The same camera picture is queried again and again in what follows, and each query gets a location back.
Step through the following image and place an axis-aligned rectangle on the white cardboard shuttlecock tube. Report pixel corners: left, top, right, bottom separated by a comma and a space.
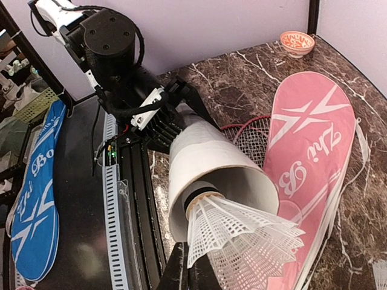
168, 103, 279, 242

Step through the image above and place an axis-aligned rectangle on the red badminton racket lower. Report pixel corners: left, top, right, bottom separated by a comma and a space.
221, 122, 269, 169

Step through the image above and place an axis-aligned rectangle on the red white patterned bowl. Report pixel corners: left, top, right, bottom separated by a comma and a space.
280, 31, 315, 59

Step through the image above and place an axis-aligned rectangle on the grey slotted cable duct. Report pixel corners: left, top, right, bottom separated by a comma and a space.
102, 113, 138, 289

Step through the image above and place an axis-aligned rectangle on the red badminton racket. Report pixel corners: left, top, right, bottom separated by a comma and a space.
221, 122, 269, 169
233, 115, 270, 145

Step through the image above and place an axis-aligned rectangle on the white plastic shuttlecock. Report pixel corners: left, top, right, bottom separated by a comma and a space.
184, 187, 306, 269
372, 260, 387, 290

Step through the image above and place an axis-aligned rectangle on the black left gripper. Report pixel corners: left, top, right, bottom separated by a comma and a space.
96, 68, 220, 151

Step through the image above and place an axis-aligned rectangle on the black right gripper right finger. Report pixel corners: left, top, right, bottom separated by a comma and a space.
189, 256, 221, 290

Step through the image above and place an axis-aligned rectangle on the blue racket cover bag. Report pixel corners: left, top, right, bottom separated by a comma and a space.
8, 100, 67, 282

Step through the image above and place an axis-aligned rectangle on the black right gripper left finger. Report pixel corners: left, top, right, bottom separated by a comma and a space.
158, 242, 189, 290

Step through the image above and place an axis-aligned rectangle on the red badminton racket upper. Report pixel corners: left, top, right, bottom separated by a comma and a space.
233, 115, 270, 145

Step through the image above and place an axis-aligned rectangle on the yellow green plastic basket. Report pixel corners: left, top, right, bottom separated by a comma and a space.
13, 88, 59, 124

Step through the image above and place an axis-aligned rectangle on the pink racket cover bag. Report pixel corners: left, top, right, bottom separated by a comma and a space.
263, 71, 369, 289

